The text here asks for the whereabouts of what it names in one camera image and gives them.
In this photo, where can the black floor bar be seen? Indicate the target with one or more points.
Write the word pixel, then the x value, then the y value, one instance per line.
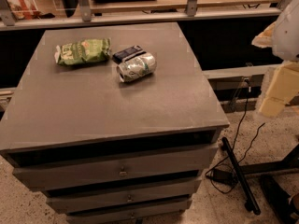
pixel 250 204

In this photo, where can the green chip bag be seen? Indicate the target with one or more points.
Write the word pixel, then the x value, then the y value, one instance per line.
pixel 83 52

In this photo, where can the top grey drawer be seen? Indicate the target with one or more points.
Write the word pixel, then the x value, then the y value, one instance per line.
pixel 114 168

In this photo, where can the middle grey drawer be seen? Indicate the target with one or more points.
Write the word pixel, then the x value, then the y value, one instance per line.
pixel 107 197

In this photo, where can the silver green 7up can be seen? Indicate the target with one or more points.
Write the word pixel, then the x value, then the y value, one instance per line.
pixel 137 67

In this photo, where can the metal railing frame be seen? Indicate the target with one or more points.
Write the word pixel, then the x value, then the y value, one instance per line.
pixel 50 13

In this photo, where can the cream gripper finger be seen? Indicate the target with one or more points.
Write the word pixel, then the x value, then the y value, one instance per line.
pixel 283 86
pixel 264 39

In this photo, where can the black table leg base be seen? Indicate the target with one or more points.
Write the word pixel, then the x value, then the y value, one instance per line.
pixel 289 162

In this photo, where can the black power adapter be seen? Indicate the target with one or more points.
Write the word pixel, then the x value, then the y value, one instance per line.
pixel 223 177

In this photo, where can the grey drawer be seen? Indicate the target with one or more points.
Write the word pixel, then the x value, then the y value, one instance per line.
pixel 107 197
pixel 114 168
pixel 130 212

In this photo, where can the grey drawer cabinet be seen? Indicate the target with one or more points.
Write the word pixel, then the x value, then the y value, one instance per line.
pixel 60 114

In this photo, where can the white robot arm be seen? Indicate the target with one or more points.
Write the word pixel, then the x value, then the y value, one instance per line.
pixel 282 36

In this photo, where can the red white bag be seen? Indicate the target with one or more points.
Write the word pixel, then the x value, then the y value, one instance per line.
pixel 24 9

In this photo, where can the bottom grey drawer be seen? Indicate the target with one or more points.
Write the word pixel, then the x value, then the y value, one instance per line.
pixel 130 212

